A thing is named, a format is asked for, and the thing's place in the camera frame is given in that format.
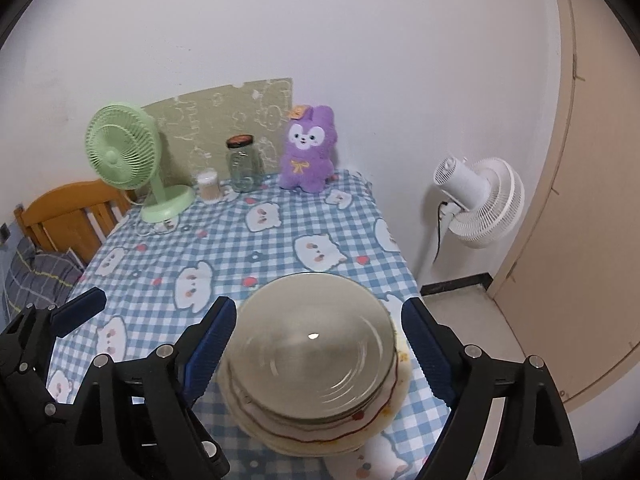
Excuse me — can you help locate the beige door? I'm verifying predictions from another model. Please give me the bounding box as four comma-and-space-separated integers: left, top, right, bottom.
489, 0, 639, 410

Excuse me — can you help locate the glass jar black lid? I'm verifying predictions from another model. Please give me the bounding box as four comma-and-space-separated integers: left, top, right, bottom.
227, 133, 264, 193

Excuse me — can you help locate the white standing fan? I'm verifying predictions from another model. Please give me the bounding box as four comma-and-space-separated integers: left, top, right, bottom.
433, 157, 525, 249

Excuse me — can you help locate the floral ceramic bowl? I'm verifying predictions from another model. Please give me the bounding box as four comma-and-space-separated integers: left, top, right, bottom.
224, 273, 396, 422

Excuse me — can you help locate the round yellow flower plate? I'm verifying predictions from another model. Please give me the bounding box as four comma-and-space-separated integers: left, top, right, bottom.
216, 334, 412, 457

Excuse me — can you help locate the green desk fan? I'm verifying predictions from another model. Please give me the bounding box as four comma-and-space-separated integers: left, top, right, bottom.
85, 103, 195, 224

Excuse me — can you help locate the white fan cable and plug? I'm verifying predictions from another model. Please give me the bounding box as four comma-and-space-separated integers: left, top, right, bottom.
121, 188, 181, 238

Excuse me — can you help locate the black fan power cable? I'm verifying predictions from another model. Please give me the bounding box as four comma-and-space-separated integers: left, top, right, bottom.
432, 199, 457, 266

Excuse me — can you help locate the purple plush bunny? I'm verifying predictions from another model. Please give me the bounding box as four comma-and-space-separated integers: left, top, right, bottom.
279, 105, 337, 194

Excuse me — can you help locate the wooden bed headboard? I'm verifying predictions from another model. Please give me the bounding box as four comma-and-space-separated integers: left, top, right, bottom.
14, 180, 134, 263

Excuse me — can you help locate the white red-trimmed plate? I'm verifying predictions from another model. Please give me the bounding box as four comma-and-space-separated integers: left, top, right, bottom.
217, 350, 411, 443

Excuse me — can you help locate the wall power outlet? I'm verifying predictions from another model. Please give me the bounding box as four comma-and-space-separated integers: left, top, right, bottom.
0, 223, 11, 245

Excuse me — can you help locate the grey plaid pillow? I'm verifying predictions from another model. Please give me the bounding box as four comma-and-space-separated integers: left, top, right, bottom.
1, 237, 85, 321

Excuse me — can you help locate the green patterned wall mat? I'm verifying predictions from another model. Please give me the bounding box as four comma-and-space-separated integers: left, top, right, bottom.
143, 78, 293, 185

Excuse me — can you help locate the cotton swab container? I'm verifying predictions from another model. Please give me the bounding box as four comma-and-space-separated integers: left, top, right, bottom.
195, 169, 224, 204

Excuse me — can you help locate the scalloped yellow flower plate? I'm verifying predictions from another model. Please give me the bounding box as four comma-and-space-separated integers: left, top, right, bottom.
238, 422, 372, 457

